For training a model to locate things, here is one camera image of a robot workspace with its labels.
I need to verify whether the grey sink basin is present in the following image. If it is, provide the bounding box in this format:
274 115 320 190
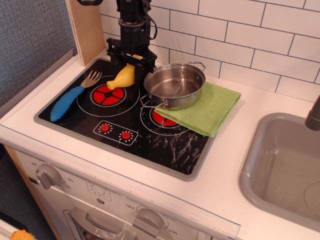
239 112 320 232

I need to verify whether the silver oven door handle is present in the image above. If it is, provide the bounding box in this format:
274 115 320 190
69 207 135 240

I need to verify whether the orange plush toy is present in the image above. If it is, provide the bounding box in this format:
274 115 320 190
9 229 36 240

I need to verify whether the red stove button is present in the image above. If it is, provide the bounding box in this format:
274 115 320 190
121 131 131 140
100 124 110 133

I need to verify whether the grey left oven knob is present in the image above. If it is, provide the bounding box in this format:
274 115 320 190
36 164 62 190

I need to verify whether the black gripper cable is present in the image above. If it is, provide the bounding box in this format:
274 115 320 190
144 13 158 41

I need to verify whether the left red stove button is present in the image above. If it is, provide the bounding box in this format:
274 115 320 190
100 124 110 133

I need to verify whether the grey faucet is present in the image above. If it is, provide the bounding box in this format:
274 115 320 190
304 96 320 131

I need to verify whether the green cloth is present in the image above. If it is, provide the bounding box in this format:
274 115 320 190
155 82 241 138

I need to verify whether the black toy stove top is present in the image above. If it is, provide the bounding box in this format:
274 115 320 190
34 58 213 181

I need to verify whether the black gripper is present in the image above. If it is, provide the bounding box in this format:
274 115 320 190
106 21 157 87

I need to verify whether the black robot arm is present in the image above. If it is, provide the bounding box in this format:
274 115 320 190
106 0 158 88

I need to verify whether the wooden side post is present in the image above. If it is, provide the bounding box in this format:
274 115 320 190
65 0 105 67

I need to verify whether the grey right oven knob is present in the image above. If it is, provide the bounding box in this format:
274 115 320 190
132 208 165 238

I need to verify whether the grey oven knob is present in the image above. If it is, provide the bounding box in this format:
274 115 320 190
132 208 165 238
36 164 62 190

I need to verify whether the fork with blue handle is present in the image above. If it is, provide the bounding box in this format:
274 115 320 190
50 70 102 122

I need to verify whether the right red stove button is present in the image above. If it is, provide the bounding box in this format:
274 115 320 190
121 131 131 140

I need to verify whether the stainless steel pot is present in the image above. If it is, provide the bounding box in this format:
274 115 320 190
140 61 207 110

